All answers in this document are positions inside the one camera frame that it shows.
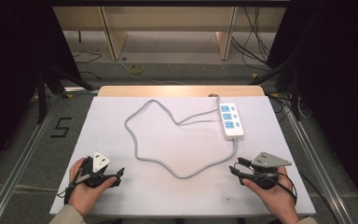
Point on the wooden table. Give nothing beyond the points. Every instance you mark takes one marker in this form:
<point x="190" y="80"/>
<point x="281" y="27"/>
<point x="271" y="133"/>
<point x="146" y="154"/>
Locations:
<point x="167" y="91"/>

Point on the beige wooden desk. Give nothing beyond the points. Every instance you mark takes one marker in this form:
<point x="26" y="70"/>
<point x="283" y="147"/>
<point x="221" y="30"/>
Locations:
<point x="174" y="18"/>

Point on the white power strip blue sockets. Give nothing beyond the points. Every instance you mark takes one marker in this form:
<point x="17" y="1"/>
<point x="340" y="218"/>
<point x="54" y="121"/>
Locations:
<point x="231" y="120"/>

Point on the dark power plug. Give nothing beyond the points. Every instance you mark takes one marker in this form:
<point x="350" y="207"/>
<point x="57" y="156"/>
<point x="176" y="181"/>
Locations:
<point x="213" y="95"/>

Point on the person's right hand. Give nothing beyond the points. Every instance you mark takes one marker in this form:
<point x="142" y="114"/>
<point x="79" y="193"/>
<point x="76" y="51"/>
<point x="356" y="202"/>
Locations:
<point x="275" y="197"/>

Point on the person's left hand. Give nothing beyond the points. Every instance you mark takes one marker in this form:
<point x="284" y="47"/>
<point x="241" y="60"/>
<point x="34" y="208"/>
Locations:
<point x="87" y="196"/>

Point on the black metal stand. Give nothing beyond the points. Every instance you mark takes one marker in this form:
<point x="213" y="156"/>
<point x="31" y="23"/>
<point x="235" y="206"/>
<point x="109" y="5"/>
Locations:
<point x="42" y="93"/>
<point x="295" y="93"/>

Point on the yellow tape roll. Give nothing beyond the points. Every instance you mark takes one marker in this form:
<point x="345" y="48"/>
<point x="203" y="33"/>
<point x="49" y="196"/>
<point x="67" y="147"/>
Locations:
<point x="136" y="69"/>

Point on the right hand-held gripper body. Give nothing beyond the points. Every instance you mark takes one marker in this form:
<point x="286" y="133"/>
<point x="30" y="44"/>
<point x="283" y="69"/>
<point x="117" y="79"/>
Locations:
<point x="268" y="161"/>

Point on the metal floor rail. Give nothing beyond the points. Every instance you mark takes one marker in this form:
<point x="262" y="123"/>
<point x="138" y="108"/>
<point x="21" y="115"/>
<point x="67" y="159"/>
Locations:
<point x="18" y="168"/>
<point x="317" y="168"/>

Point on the white board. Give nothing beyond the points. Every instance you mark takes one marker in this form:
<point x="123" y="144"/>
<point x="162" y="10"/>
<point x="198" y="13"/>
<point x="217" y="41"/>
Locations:
<point x="180" y="199"/>

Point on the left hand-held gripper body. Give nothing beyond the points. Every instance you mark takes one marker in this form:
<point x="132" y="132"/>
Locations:
<point x="99" y="161"/>

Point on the black curtain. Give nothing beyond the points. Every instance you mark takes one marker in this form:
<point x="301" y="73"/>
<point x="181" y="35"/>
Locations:
<point x="341" y="93"/>
<point x="9" y="77"/>

